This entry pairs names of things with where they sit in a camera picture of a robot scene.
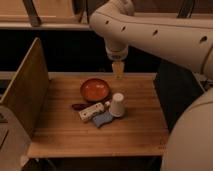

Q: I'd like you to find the left wooden side panel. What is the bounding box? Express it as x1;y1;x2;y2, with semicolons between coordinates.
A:
0;38;49;137

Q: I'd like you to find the blue sponge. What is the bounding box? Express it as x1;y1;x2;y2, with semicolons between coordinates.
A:
92;111;114;128

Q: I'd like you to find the right dark side panel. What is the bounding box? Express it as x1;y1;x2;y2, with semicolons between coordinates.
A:
153;60;204;131

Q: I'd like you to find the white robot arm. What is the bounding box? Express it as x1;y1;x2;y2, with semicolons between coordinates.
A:
90;0;213;171

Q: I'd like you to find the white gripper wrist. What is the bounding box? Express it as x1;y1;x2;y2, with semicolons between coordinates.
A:
106;48;128;79

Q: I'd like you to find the dark red spoon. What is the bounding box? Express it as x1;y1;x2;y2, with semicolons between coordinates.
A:
71;104;90;111

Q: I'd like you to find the red ceramic bowl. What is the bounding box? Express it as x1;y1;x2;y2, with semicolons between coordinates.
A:
80;78;110;102

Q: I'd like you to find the wooden back shelf rail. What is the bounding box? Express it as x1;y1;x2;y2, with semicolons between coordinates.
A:
0;0;213;34

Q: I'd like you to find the white rectangular device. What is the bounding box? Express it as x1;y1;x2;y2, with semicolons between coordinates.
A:
79;103;105;122

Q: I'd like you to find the white paper cup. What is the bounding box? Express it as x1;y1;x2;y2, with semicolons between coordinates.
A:
109;93;125;117

